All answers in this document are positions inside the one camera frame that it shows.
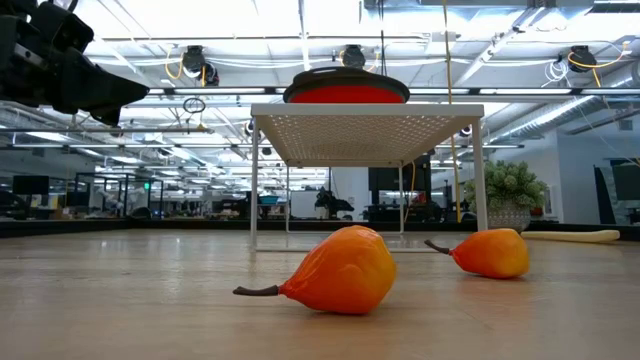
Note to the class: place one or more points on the small orange toy pear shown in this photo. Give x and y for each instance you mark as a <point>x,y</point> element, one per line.
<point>345,272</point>
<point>492,254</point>

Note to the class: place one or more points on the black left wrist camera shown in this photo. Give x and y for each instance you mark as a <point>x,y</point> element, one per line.
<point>62,27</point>

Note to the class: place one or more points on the black cabinet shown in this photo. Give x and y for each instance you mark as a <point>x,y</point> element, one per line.
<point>385,180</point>

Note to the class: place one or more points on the green artificial potted plant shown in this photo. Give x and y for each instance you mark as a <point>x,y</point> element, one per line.
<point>505,187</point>

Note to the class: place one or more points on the black workstation frame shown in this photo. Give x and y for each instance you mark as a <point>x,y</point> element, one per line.
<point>125,175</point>

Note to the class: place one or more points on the dark wall panel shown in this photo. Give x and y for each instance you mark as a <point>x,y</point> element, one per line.
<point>625,192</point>

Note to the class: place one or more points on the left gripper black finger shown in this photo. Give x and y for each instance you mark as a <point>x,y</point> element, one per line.
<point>100,90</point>

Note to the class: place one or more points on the black monitor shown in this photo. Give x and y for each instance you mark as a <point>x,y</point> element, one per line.
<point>30,185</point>

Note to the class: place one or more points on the black aluminium table frame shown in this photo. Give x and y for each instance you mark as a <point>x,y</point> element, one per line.
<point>75,227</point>

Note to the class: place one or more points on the white perforated metal shelf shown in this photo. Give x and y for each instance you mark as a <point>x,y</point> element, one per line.
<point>360,135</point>

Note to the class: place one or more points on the red collapsible bowl grey rim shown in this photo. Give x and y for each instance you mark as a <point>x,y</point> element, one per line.
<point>345,95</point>

